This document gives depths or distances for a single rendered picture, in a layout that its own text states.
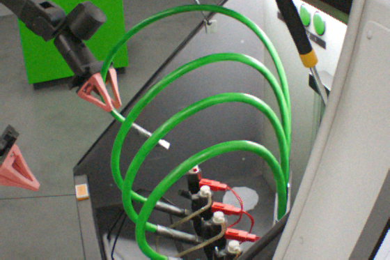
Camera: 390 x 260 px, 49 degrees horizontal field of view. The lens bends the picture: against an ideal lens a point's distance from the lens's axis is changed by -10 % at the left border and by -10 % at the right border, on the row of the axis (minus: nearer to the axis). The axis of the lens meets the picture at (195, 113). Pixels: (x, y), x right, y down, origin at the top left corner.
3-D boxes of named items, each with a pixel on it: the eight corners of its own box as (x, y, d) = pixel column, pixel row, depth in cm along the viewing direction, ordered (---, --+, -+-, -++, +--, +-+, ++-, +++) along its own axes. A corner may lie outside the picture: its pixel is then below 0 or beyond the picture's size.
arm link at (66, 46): (62, 40, 102) (46, 42, 97) (79, 19, 99) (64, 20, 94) (77, 63, 101) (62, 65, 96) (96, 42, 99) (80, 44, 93)
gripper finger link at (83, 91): (134, 95, 97) (108, 60, 98) (113, 102, 91) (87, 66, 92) (115, 114, 101) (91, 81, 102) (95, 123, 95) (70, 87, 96)
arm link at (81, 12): (49, 17, 102) (30, 24, 94) (78, -19, 97) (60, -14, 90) (82, 52, 103) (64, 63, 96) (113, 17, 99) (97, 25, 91)
